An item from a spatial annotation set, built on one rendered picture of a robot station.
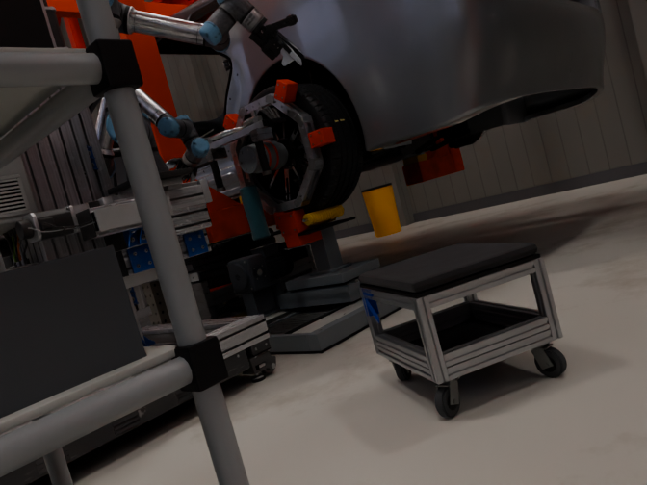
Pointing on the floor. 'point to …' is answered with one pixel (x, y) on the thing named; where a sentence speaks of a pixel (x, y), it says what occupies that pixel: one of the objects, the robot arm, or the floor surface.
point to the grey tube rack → (92, 268)
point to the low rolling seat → (461, 315)
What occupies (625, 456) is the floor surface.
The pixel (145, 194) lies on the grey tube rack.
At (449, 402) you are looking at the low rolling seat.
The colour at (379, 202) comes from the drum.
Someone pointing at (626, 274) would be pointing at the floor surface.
